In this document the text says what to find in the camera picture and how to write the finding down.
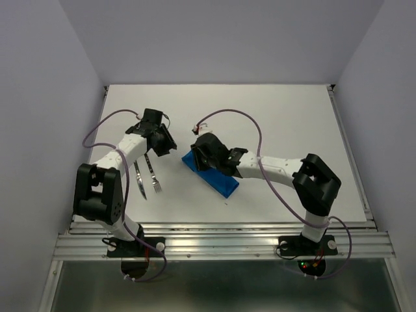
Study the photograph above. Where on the silver fork black handle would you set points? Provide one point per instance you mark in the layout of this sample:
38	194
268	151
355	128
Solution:
155	181

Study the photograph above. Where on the aluminium frame rail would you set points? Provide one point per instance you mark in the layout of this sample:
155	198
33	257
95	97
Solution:
232	266

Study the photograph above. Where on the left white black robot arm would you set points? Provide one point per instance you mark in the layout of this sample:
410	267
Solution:
101	196

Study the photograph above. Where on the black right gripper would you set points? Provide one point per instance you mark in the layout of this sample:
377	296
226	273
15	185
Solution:
197	156

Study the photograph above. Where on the blue satin napkin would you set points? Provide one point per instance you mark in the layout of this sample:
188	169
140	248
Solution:
223	184

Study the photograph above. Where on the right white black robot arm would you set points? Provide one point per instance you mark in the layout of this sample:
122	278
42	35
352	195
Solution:
316	185

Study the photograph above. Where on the silver knife black handle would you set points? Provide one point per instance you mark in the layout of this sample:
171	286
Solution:
139	180

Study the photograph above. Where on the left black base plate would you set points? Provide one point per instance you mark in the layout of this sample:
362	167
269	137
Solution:
152	247

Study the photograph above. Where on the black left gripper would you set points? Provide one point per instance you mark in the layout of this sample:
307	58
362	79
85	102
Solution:
169	144

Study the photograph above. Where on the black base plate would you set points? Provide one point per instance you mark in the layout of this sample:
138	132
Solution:
152	247
291	246

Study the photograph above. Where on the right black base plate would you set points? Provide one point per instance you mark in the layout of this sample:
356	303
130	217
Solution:
291	246

